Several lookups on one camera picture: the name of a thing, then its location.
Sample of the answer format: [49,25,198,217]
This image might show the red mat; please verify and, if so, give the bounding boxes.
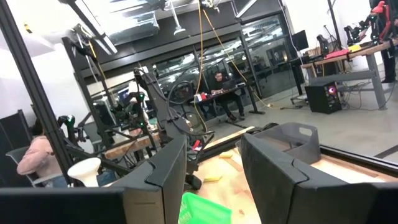
[325,49,351,60]

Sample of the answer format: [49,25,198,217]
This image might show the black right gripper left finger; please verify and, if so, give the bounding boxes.
[0,135,188,224]

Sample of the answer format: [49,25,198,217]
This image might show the yellow hanging cable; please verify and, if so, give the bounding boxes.
[201,7,274,108]
[192,0,208,133]

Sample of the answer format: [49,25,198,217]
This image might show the black desk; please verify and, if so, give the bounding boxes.
[186,82,266,119]

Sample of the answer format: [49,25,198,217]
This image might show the grey office chair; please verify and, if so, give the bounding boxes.
[5,146,63,189]

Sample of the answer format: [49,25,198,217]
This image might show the black computer tower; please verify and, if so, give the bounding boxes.
[304,81,343,114]

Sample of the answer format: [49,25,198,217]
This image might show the green plastic basket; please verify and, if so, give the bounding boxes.
[178,192,233,224]

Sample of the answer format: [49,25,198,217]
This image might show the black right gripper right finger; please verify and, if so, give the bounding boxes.
[240,133,398,224]

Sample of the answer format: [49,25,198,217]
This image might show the wooden workbench grey legs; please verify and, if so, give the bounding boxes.
[300,39,398,111]

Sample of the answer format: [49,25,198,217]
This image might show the black partition panel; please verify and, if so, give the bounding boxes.
[0,109,32,187]

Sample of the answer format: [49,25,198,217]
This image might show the black laptop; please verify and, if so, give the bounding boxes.
[221,79,238,91]

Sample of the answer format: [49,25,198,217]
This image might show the grey plastic bin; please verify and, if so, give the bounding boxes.
[235,122,322,165]

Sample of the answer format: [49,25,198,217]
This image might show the black monitor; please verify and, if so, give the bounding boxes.
[290,29,310,52]

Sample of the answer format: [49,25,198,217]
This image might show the white cone-shaped stand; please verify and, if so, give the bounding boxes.
[67,157,102,188]

